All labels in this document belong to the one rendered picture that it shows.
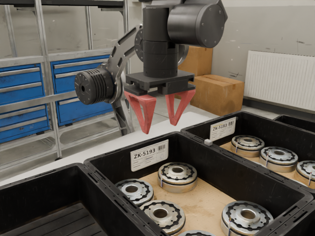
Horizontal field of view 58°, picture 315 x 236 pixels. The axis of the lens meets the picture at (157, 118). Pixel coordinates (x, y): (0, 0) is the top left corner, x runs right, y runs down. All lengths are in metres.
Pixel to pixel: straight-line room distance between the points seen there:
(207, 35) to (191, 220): 0.41
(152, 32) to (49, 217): 0.46
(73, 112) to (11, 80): 0.59
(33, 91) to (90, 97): 1.02
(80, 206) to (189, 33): 0.48
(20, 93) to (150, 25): 2.02
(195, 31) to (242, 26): 3.75
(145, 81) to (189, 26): 0.10
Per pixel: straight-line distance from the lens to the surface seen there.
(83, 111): 2.67
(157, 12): 0.44
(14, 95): 2.38
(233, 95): 3.75
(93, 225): 0.66
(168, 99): 0.52
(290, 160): 0.89
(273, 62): 3.82
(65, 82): 2.53
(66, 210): 0.71
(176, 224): 0.59
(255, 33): 4.04
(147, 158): 0.77
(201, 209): 0.69
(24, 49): 3.28
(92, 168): 0.65
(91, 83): 1.44
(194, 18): 0.39
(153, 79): 0.44
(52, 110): 2.50
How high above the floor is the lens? 1.25
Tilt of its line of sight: 21 degrees down
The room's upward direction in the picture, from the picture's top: straight up
